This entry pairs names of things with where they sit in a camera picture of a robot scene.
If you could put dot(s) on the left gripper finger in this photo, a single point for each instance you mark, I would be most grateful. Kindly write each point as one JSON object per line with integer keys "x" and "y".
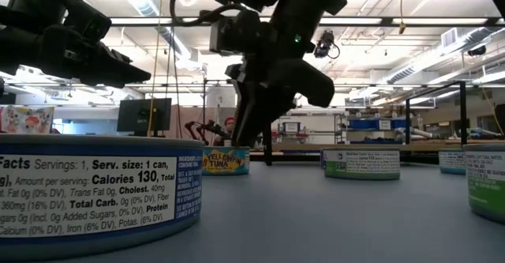
{"x": 116, "y": 54}
{"x": 118, "y": 73}

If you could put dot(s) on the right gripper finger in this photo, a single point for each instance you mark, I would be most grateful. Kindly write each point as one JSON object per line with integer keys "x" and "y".
{"x": 264, "y": 113}
{"x": 242, "y": 117}

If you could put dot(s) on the teal yellowfin tuna can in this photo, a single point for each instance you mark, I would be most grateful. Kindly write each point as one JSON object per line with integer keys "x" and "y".
{"x": 227, "y": 161}
{"x": 451, "y": 161}

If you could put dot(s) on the green label tuna can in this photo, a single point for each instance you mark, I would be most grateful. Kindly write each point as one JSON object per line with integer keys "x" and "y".
{"x": 486, "y": 184}
{"x": 362, "y": 164}

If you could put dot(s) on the wooden shelf board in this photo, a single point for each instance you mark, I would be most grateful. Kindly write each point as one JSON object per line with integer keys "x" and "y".
{"x": 300, "y": 147}

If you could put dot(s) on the person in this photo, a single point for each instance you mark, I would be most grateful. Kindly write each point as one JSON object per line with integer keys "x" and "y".
{"x": 227, "y": 130}

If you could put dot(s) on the black computer monitor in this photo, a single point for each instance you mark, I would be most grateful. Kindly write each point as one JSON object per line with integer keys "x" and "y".
{"x": 144, "y": 115}

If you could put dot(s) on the white cabinet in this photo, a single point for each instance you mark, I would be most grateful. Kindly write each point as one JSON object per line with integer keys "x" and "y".
{"x": 315, "y": 130}

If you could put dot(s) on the floral patterned box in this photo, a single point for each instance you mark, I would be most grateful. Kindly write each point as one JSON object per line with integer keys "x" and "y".
{"x": 25, "y": 119}

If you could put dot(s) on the blue storage bins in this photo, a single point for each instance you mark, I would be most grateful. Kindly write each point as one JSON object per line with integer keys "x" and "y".
{"x": 367, "y": 124}

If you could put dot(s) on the blue table mat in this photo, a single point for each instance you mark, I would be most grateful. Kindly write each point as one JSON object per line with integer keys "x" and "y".
{"x": 315, "y": 215}

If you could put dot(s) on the dark blue label tuna can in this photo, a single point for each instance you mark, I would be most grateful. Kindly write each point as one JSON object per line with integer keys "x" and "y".
{"x": 98, "y": 196}

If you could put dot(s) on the black dome fixture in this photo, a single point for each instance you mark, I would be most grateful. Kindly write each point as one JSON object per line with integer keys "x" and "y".
{"x": 477, "y": 50}

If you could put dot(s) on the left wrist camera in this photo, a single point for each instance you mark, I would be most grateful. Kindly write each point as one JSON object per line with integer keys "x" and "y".
{"x": 90, "y": 26}

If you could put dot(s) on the black metal shelf frame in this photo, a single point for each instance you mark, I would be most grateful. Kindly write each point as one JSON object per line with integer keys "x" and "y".
{"x": 268, "y": 152}

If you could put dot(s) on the black hanging camera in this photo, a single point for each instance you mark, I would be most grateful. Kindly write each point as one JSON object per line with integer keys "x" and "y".
{"x": 325, "y": 43}

